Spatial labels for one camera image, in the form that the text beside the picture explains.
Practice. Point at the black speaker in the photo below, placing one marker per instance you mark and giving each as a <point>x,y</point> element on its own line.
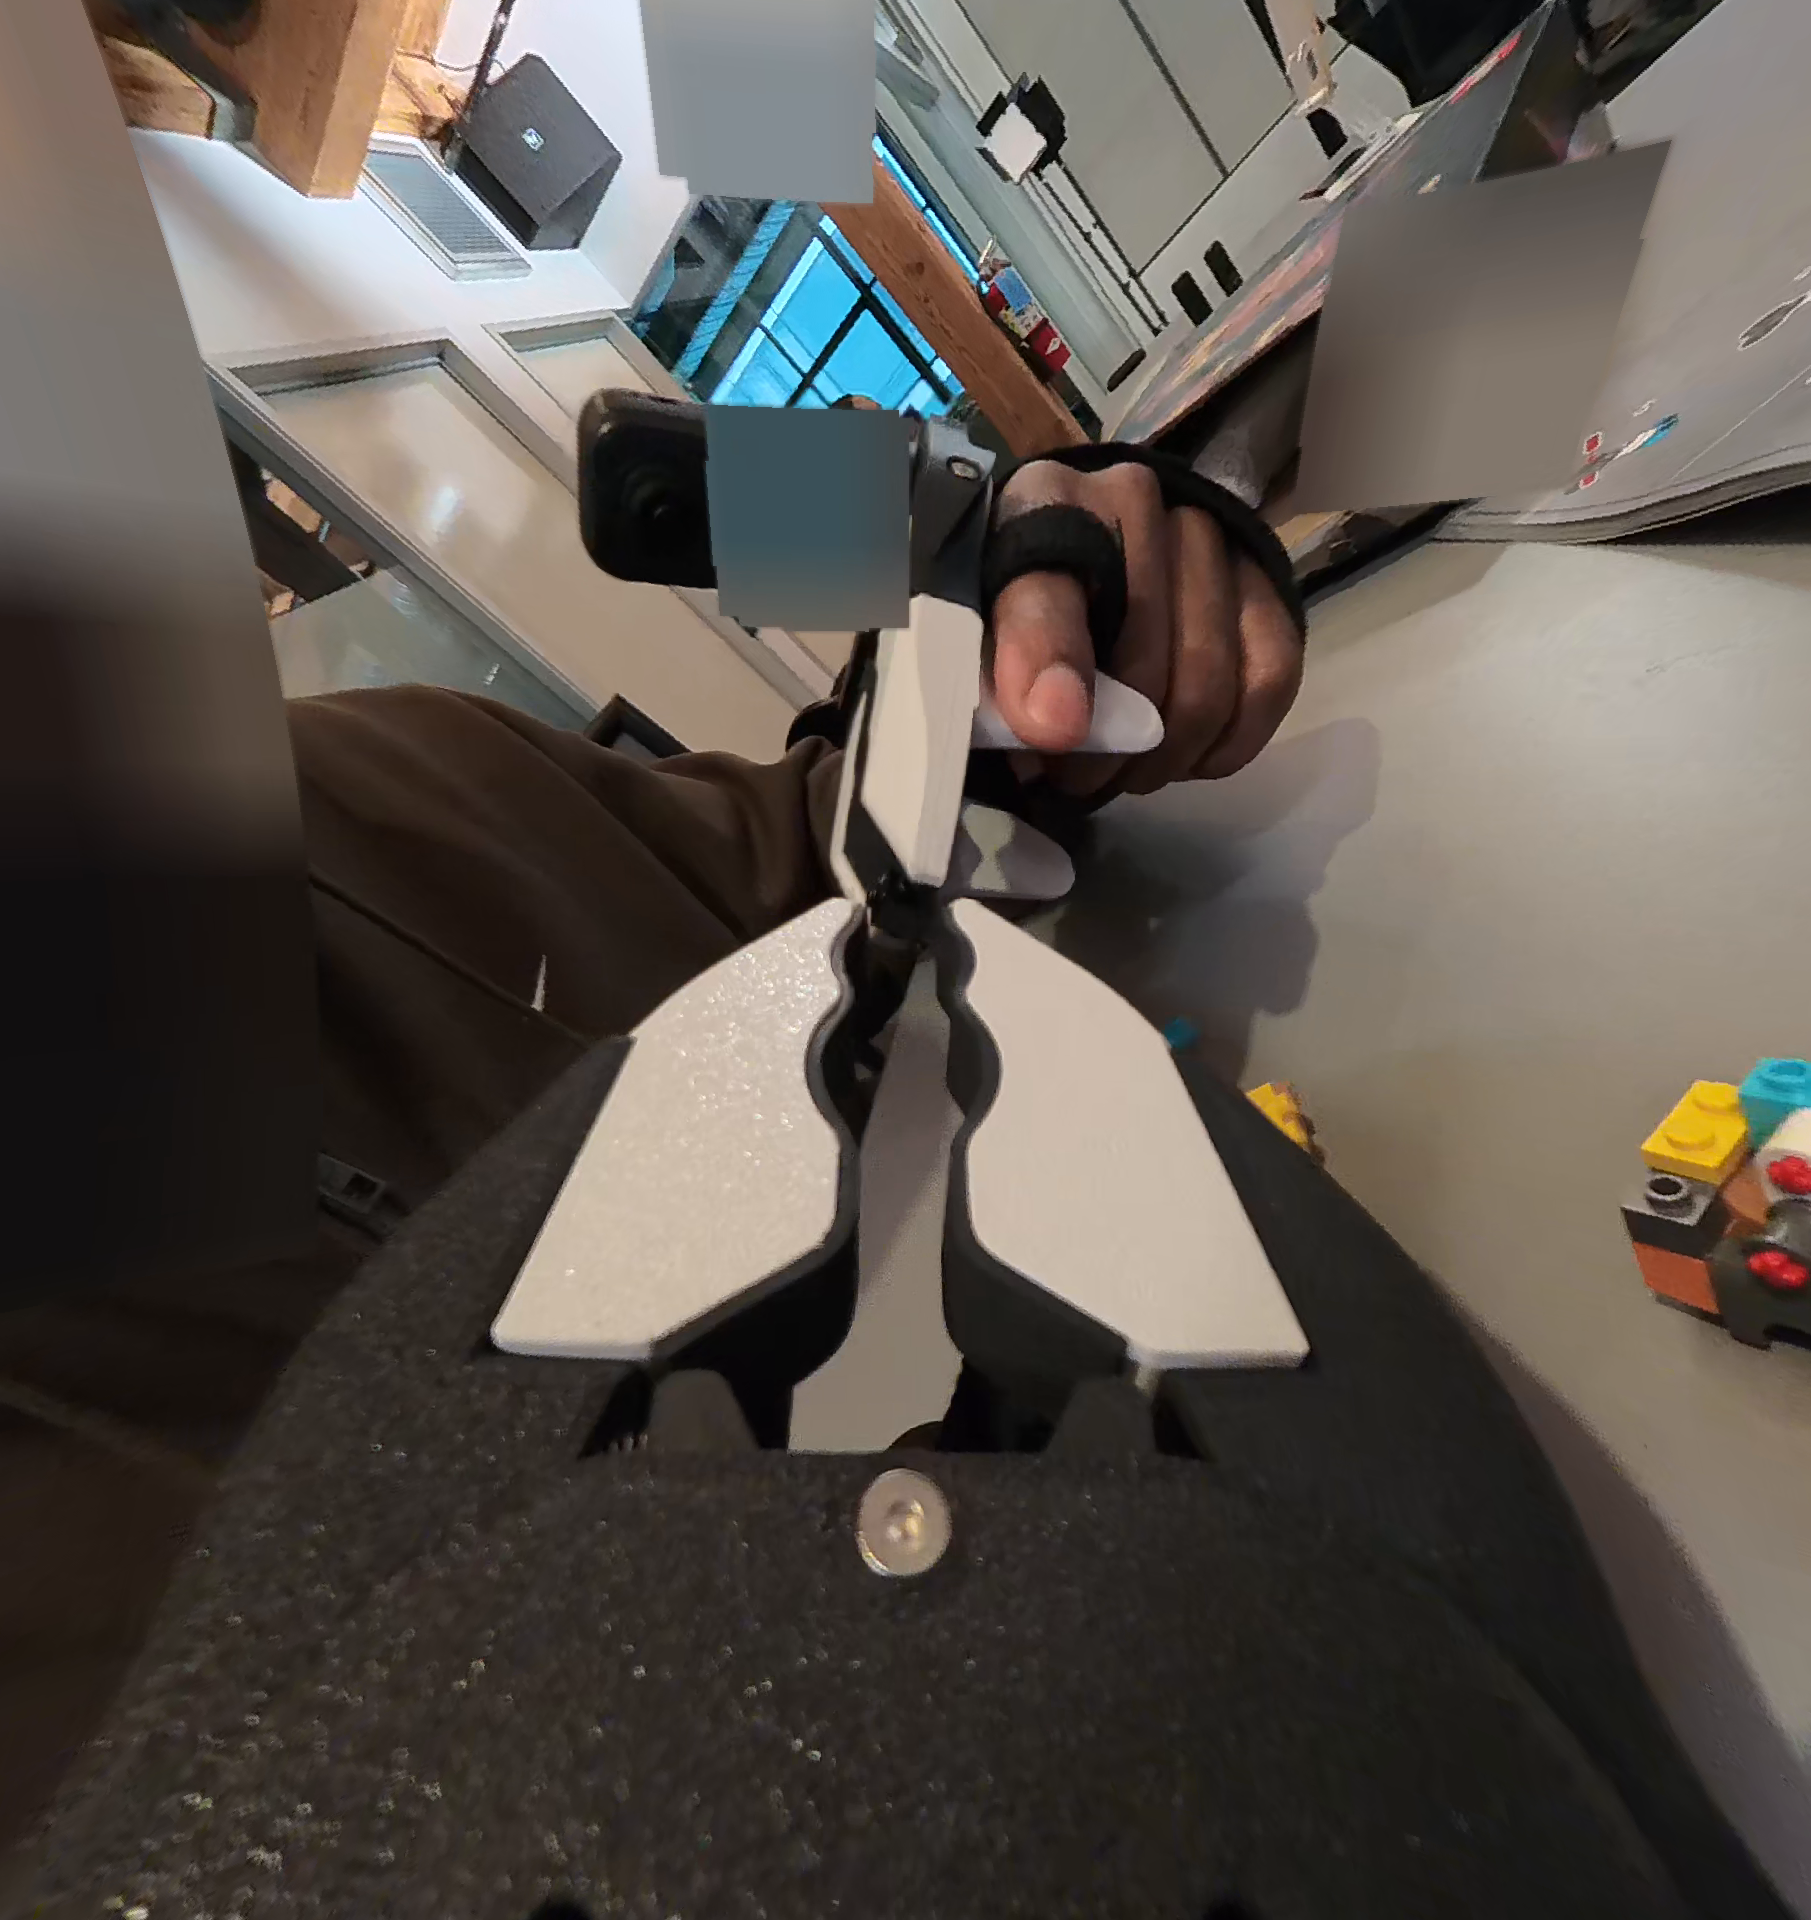
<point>538,150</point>

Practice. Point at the wooden beam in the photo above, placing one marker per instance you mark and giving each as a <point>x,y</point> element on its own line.
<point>305,76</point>

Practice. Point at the multicoloured brick model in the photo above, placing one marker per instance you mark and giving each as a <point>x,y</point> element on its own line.
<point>1760,1201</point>

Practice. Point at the brick instruction booklet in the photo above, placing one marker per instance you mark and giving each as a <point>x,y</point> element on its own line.
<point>1745,420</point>

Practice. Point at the yellow and brown brick assembly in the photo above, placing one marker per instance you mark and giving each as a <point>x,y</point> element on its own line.
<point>1287,1117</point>

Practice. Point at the grey desk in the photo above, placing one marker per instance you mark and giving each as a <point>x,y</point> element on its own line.
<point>1519,840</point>

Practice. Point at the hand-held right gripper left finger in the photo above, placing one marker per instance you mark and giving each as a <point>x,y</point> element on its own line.
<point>681,1186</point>

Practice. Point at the person's left hand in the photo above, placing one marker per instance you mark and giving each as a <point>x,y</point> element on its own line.
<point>1190,645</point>

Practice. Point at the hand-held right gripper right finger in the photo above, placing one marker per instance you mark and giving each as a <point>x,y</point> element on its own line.
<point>1129,1186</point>

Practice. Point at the white light panel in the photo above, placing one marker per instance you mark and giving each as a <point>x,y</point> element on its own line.
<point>1019,128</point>

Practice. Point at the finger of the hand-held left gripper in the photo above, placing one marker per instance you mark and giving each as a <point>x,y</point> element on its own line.
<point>920,736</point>
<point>850,795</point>

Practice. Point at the person's brown jacket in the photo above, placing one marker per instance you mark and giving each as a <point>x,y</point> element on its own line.
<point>545,900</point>

